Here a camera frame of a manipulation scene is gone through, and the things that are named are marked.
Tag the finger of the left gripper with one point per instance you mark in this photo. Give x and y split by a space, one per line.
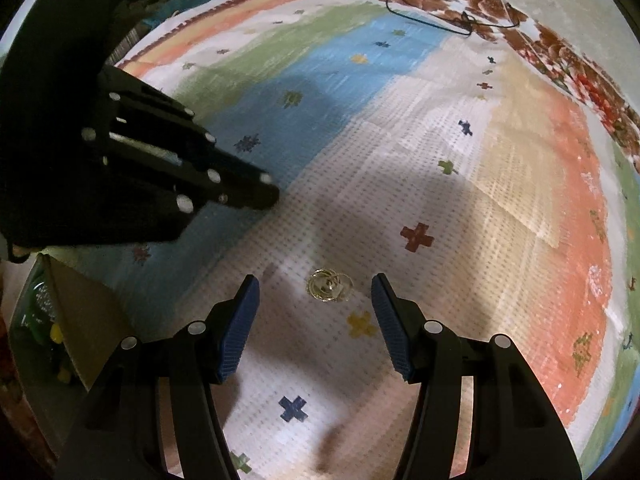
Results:
235 183

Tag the green jade bangle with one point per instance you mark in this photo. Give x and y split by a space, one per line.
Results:
38 323

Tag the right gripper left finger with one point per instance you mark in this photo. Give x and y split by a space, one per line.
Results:
116 434

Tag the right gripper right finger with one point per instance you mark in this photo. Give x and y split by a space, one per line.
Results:
516 433

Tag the grey striped rolled blanket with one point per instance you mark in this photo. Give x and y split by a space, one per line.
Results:
130 40

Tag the silver metal tin box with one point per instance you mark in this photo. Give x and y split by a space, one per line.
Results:
63 329

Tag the floral brown bed sheet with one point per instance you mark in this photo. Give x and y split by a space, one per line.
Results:
548 52

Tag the striped colourful cloth mat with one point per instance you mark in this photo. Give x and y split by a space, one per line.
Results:
489 196

